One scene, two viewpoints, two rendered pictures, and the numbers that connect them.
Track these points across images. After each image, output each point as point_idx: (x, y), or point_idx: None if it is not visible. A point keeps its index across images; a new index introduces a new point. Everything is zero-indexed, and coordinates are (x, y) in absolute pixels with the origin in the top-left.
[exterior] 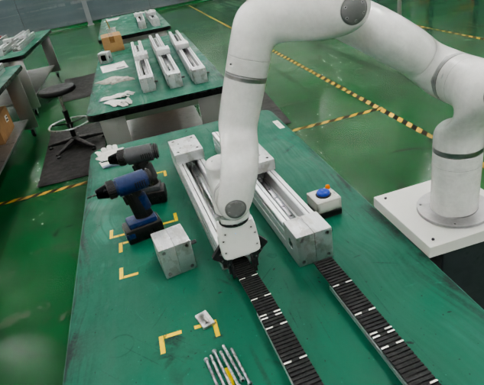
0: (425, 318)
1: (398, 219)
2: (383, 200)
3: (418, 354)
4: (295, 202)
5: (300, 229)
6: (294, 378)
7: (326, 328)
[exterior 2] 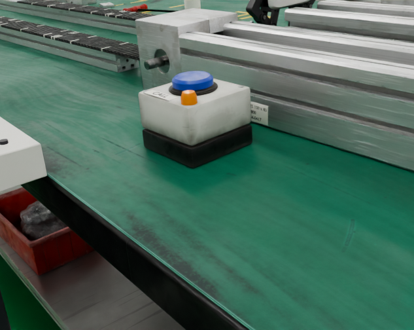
0: (10, 69)
1: None
2: (12, 138)
3: (31, 55)
4: (244, 39)
5: (194, 12)
6: (150, 14)
7: None
